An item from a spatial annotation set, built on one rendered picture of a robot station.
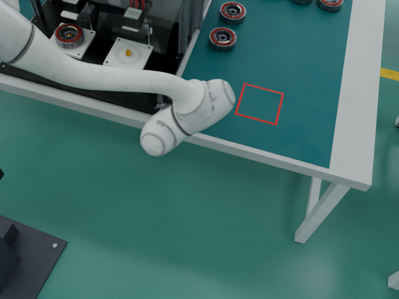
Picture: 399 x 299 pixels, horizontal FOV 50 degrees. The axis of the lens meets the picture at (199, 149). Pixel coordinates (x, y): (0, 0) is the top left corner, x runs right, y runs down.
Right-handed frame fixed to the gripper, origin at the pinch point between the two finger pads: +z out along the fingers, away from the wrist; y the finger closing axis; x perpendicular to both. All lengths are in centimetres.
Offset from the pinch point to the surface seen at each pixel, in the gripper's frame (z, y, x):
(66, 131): 57, -71, -63
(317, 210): 15, 62, -40
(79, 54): 9.9, -45.8, 0.6
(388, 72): 149, 104, -7
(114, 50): 15.6, -33.9, 4.1
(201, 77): 17.4, 1.5, 2.0
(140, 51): 17.9, -24.4, 5.6
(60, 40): 9, -53, 4
